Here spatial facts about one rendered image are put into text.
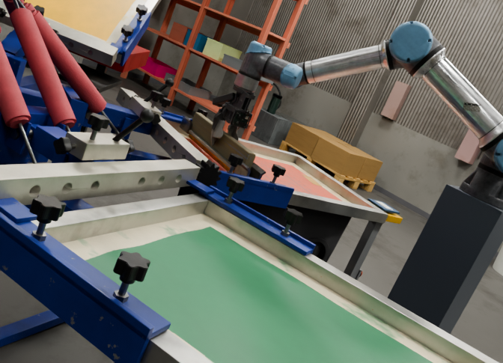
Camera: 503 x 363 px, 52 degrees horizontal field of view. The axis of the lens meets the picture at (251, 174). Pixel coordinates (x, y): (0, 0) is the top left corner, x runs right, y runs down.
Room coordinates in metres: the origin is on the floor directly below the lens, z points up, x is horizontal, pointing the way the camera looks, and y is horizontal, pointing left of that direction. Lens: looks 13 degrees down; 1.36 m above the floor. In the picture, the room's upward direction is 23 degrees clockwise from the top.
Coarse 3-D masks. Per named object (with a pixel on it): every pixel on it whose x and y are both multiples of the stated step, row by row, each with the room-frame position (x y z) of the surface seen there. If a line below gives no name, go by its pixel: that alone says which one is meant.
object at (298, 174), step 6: (186, 138) 1.85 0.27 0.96; (192, 144) 1.80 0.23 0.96; (210, 156) 1.74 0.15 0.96; (270, 162) 2.05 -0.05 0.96; (276, 162) 2.10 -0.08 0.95; (288, 168) 2.09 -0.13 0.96; (294, 168) 2.14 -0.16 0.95; (294, 174) 2.02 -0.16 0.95; (300, 174) 2.07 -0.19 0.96; (306, 180) 2.00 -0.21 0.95
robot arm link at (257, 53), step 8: (248, 48) 1.68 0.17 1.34; (256, 48) 1.65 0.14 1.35; (264, 48) 1.66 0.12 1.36; (248, 56) 1.66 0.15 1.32; (256, 56) 1.65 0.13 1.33; (264, 56) 1.65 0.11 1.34; (248, 64) 1.66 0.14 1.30; (256, 64) 1.65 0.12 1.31; (240, 72) 1.67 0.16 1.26; (248, 72) 1.65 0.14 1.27; (256, 72) 1.66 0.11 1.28
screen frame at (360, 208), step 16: (176, 128) 1.89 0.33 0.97; (256, 144) 2.11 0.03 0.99; (288, 160) 2.23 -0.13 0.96; (304, 160) 2.22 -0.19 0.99; (320, 176) 2.11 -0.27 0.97; (352, 192) 1.96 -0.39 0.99; (320, 208) 1.64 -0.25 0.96; (336, 208) 1.68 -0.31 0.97; (352, 208) 1.73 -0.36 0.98; (368, 208) 1.80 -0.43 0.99
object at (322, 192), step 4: (212, 160) 1.69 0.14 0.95; (216, 164) 1.67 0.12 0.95; (220, 168) 1.63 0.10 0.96; (224, 168) 1.65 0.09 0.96; (300, 180) 1.96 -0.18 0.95; (308, 184) 1.95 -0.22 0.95; (312, 184) 1.98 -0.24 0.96; (312, 188) 1.91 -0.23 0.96; (316, 188) 1.94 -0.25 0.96; (320, 188) 1.97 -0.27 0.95; (316, 192) 1.87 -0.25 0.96; (320, 192) 1.90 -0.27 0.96; (324, 192) 1.92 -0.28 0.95; (328, 192) 1.95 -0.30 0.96; (320, 196) 1.84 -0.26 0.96; (324, 196) 1.86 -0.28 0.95; (328, 196) 1.89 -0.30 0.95; (332, 196) 1.92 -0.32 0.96; (340, 200) 1.91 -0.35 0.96
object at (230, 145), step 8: (192, 120) 1.86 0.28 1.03; (200, 120) 1.82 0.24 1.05; (208, 120) 1.80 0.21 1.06; (192, 128) 1.84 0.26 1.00; (200, 128) 1.80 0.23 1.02; (208, 128) 1.76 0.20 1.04; (200, 136) 1.78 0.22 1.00; (208, 136) 1.74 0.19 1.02; (224, 136) 1.67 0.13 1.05; (216, 144) 1.69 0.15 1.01; (224, 144) 1.65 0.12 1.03; (232, 144) 1.62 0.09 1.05; (240, 144) 1.60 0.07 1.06; (224, 152) 1.64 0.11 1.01; (232, 152) 1.60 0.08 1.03; (240, 152) 1.57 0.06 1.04; (248, 152) 1.55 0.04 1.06; (248, 160) 1.54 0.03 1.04
